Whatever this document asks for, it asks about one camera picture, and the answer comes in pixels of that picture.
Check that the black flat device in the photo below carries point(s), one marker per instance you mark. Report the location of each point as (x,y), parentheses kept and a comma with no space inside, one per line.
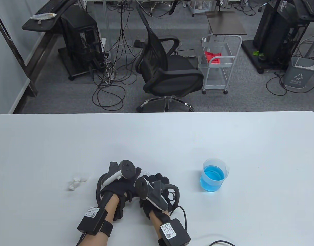
(187,53)

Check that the small white trolley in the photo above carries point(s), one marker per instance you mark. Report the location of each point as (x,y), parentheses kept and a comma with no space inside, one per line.
(198,7)

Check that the white cotton ball clump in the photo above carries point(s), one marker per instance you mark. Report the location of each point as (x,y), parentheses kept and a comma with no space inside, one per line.
(75,183)

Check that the clear glass culture dish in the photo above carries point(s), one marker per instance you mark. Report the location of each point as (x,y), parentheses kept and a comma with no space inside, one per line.
(145,173)

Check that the person's left hand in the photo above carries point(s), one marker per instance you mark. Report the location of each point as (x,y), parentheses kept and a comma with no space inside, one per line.
(121,188)

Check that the white crumpled trash paper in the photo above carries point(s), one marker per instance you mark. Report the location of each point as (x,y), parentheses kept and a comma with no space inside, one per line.
(307,66)

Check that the white metal post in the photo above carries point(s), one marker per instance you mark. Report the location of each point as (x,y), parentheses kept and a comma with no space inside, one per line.
(107,25)

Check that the black white tracking controller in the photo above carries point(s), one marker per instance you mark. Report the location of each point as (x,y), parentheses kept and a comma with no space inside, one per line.
(157,196)
(127,169)

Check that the black frame pole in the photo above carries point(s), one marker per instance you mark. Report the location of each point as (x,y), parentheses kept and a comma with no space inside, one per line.
(11,43)

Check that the black metal desk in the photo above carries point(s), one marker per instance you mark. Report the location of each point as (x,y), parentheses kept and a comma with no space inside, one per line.
(307,20)

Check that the dark brown side table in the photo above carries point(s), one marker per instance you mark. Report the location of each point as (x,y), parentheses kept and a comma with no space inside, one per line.
(225,24)

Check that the black power adapter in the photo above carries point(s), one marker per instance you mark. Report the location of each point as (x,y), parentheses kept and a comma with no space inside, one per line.
(138,43)

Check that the black wrist sensor box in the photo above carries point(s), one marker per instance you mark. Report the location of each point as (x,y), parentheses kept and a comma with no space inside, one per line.
(91,223)
(176,233)

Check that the clear beaker blue dye solution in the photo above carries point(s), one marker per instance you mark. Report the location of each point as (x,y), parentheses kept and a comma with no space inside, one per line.
(211,179)

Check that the grey trash bin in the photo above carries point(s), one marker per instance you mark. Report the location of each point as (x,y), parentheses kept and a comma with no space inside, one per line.
(298,77)

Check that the black workstation stand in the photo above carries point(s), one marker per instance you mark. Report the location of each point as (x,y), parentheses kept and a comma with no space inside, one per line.
(36,25)

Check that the person's right hand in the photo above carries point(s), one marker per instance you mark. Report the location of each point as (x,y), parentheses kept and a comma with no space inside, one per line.
(159,177)

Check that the black mesh office chair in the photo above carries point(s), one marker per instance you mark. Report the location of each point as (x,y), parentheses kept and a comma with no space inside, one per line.
(172,74)

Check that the person's right forearm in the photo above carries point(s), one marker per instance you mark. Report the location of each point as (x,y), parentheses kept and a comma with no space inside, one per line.
(155,221)

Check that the black computer tower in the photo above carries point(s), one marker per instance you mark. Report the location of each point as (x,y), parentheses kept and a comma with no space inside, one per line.
(77,33)
(272,28)

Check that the small green plant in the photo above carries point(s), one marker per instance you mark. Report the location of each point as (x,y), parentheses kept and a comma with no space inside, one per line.
(256,53)

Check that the black keyboard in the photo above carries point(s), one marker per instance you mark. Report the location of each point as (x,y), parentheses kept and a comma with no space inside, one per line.
(313,7)
(48,7)

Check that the black wheeled platform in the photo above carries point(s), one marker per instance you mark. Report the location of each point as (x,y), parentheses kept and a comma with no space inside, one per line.
(249,51)
(67,64)

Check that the red cloth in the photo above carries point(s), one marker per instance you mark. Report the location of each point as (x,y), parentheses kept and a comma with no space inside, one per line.
(213,58)

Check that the white plastic packet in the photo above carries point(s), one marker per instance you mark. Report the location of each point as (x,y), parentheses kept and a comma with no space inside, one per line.
(42,16)

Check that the white rolling cart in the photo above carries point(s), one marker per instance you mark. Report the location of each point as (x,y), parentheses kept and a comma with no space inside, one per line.
(216,77)

